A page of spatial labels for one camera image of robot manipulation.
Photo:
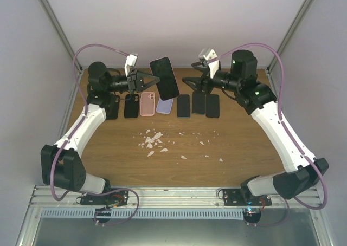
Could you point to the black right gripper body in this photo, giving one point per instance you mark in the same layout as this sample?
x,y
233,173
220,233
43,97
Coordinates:
x,y
205,82

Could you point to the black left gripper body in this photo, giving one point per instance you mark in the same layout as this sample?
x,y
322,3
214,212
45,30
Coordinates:
x,y
132,80

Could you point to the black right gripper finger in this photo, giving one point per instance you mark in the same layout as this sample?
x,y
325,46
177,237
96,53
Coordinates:
x,y
195,83
201,67

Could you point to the black phone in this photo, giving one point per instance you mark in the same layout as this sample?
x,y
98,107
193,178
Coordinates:
x,y
212,106
167,86

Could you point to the pink phone case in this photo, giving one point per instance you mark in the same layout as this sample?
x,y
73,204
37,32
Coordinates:
x,y
147,104

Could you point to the black phone case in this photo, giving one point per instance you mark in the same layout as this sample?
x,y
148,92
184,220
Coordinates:
x,y
131,108
112,108

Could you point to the lavender phone case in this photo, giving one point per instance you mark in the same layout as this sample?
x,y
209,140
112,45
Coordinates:
x,y
164,106

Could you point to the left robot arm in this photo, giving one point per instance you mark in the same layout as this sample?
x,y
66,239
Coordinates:
x,y
61,163

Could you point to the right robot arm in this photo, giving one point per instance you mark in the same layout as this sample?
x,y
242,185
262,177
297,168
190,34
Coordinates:
x,y
302,169

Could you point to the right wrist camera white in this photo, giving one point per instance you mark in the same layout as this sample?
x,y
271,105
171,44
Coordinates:
x,y
210,59

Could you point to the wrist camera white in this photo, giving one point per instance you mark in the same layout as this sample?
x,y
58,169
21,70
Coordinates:
x,y
130,63
210,59

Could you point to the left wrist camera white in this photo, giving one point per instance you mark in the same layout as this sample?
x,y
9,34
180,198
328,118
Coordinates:
x,y
130,63

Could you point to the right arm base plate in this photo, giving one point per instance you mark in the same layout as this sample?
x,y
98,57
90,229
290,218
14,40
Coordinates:
x,y
252,206

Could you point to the aluminium rail frame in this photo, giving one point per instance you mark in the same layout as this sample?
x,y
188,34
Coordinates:
x,y
281,223

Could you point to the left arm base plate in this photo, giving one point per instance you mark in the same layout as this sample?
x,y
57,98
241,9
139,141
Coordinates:
x,y
104,204

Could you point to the grey slotted cable duct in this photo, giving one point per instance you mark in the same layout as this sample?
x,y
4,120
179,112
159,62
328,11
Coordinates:
x,y
124,213

